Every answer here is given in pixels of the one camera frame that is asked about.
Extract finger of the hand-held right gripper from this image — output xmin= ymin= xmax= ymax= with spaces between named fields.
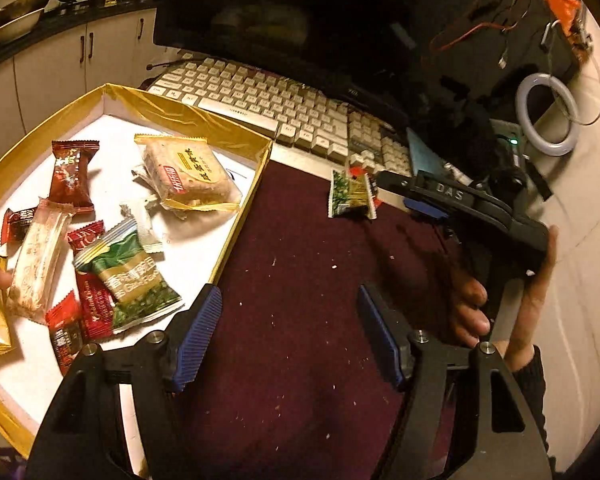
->
xmin=377 ymin=170 xmax=453 ymax=221

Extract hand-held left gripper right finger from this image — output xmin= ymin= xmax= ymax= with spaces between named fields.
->
xmin=357 ymin=284 xmax=553 ymax=480

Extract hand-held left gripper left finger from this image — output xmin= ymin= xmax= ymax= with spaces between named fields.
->
xmin=25 ymin=284 xmax=224 ymax=480

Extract small green snack packet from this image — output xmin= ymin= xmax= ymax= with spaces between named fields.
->
xmin=328 ymin=169 xmax=377 ymax=220

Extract gold cardboard box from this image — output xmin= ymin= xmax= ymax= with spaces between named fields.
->
xmin=0 ymin=82 xmax=273 ymax=461

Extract green white snack packet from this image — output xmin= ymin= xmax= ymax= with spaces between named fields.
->
xmin=74 ymin=220 xmax=185 ymax=336

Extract long red snack packet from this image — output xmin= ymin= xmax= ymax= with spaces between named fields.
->
xmin=67 ymin=220 xmax=116 ymax=343

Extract small red black packet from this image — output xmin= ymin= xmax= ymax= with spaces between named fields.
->
xmin=45 ymin=290 xmax=88 ymax=376

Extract yellow cracker packet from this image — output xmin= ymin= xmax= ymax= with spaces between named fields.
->
xmin=132 ymin=133 xmax=243 ymax=213

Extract pale long biscuit packet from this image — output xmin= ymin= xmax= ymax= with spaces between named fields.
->
xmin=7 ymin=197 xmax=76 ymax=321

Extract dark red candy packet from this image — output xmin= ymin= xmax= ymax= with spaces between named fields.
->
xmin=48 ymin=140 xmax=101 ymax=213

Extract small dark red packet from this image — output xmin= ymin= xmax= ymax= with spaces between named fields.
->
xmin=1 ymin=207 xmax=41 ymax=245

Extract person's right forearm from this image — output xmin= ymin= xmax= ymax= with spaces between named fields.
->
xmin=510 ymin=345 xmax=548 ymax=441

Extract person's right hand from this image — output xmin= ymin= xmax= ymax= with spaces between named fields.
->
xmin=450 ymin=225 xmax=561 ymax=373

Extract blue notebook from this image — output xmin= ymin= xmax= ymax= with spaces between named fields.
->
xmin=405 ymin=127 xmax=463 ymax=181

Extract black electronic device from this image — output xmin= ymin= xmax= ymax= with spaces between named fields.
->
xmin=472 ymin=120 xmax=553 ymax=201

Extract white computer keyboard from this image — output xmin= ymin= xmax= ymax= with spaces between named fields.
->
xmin=145 ymin=57 xmax=416 ymax=176

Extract black computer monitor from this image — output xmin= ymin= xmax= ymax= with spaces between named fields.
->
xmin=152 ymin=0 xmax=481 ymax=111

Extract white kitchen cabinets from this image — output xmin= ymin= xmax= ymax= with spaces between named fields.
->
xmin=0 ymin=7 xmax=158 ymax=146

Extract black kitchen counter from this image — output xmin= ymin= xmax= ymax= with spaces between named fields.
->
xmin=0 ymin=0 xmax=161 ymax=78

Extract metal bowl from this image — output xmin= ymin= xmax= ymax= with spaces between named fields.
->
xmin=0 ymin=7 xmax=46 ymax=43

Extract dark wok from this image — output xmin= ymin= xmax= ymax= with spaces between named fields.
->
xmin=0 ymin=0 xmax=56 ymax=21

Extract white ring light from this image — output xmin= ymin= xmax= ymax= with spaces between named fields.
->
xmin=516 ymin=72 xmax=578 ymax=157

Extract thin red wires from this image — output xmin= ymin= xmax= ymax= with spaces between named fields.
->
xmin=427 ymin=0 xmax=536 ymax=56

